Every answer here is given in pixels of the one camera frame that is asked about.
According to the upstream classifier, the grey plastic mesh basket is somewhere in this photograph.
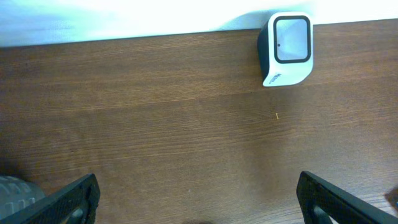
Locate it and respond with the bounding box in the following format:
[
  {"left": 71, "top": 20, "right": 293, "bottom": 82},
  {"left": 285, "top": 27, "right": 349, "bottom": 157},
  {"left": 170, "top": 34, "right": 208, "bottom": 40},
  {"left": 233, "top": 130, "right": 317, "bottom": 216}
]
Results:
[{"left": 0, "top": 176, "right": 45, "bottom": 219}]

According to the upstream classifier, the white barcode scanner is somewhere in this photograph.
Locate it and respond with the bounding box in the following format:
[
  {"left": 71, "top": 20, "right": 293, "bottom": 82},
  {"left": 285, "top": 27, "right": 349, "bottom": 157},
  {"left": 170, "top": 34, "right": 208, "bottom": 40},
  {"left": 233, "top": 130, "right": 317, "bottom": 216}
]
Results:
[{"left": 257, "top": 12, "right": 314, "bottom": 87}]

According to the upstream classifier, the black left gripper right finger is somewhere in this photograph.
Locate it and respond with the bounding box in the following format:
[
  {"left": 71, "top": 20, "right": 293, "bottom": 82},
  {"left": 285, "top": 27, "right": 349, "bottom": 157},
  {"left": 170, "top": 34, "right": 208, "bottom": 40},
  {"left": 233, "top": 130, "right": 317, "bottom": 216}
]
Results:
[{"left": 296, "top": 171, "right": 397, "bottom": 224}]

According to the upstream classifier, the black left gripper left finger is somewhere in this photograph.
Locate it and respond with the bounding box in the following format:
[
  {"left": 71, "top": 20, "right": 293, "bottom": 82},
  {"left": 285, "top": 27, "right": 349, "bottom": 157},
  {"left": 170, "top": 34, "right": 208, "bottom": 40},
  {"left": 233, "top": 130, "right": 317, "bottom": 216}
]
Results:
[{"left": 1, "top": 174, "right": 100, "bottom": 224}]

